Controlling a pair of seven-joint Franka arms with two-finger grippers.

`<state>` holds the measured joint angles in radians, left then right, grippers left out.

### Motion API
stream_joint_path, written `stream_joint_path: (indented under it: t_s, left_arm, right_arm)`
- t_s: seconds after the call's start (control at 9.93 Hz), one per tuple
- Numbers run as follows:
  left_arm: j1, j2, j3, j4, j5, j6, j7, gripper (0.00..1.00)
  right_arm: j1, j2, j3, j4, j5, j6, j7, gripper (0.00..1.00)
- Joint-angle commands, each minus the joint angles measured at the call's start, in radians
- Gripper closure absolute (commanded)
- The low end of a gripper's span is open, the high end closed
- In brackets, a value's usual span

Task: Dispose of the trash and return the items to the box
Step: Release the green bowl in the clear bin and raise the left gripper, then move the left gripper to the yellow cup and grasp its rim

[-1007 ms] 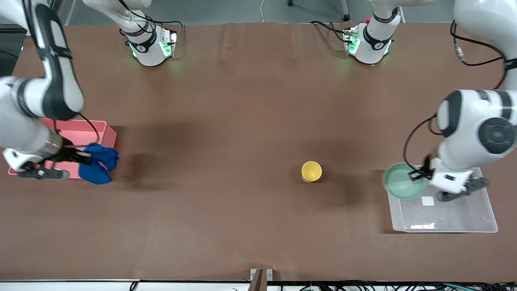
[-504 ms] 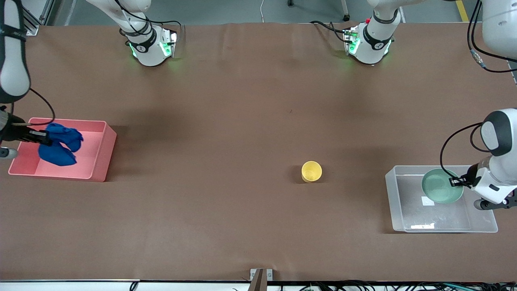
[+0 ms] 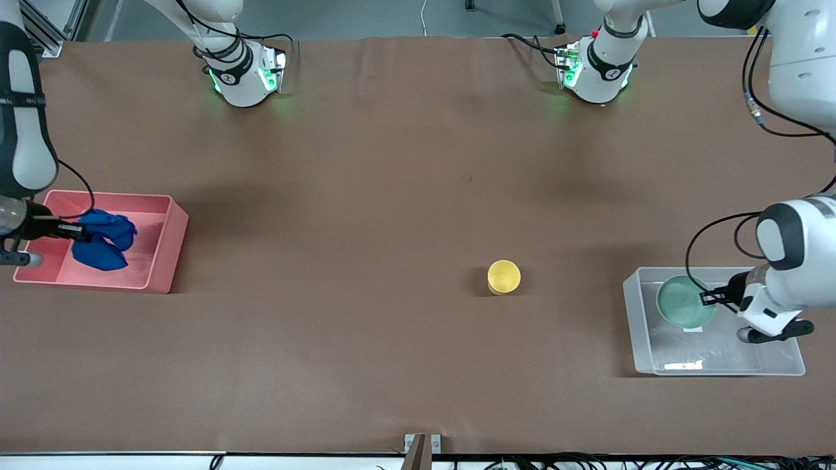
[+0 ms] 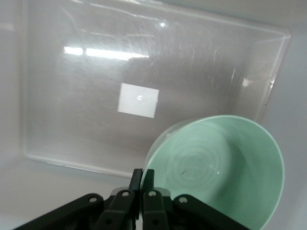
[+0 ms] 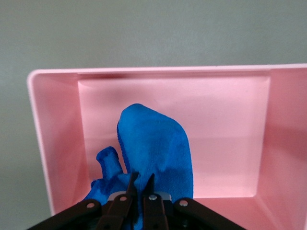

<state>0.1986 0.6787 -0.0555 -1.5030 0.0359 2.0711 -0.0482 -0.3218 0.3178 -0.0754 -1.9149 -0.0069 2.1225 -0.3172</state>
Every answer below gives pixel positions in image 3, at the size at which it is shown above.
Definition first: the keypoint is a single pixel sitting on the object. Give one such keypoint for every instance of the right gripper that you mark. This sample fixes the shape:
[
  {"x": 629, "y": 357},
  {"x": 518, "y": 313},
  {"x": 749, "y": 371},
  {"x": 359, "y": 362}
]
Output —
[{"x": 43, "y": 226}]

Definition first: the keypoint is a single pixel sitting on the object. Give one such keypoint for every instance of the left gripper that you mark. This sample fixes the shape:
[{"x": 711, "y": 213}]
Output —
[{"x": 736, "y": 288}]

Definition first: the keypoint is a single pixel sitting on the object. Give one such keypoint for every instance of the pale green bowl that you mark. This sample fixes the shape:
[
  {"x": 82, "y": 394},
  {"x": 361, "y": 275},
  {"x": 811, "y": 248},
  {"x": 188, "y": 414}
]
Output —
[{"x": 682, "y": 303}]

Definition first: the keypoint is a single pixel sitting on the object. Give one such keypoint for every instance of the blue cloth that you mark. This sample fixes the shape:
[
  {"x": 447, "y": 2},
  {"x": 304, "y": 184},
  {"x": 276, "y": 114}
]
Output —
[{"x": 104, "y": 251}]

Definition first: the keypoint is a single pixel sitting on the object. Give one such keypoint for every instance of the yellow cup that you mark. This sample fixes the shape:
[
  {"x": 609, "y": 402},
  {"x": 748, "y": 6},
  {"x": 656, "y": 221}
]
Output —
[{"x": 503, "y": 277}]

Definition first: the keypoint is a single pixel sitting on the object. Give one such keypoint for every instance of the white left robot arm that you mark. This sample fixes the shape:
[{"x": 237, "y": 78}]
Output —
[{"x": 803, "y": 65}]

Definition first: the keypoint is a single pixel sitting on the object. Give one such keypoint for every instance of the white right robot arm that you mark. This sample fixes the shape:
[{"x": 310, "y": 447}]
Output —
[{"x": 241, "y": 85}]

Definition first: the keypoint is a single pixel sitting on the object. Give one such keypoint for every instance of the clear plastic box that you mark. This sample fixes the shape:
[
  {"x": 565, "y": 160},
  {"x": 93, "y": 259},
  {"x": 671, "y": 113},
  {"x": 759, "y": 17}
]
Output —
[{"x": 718, "y": 356}]

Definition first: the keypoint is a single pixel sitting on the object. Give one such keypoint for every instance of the pink plastic bin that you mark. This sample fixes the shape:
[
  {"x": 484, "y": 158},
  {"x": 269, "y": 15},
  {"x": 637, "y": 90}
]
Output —
[{"x": 157, "y": 261}]

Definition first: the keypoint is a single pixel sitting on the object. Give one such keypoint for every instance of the brown table cover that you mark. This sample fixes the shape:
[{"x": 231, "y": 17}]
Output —
[{"x": 392, "y": 196}]

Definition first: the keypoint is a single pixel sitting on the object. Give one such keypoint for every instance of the aluminium frame profile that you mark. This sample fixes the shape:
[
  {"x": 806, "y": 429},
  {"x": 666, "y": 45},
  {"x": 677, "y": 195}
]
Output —
[{"x": 46, "y": 29}]

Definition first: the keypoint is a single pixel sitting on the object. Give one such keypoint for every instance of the metal bracket with wooden strip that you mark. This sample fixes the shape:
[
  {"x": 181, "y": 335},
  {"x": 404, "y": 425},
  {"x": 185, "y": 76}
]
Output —
[{"x": 422, "y": 450}]

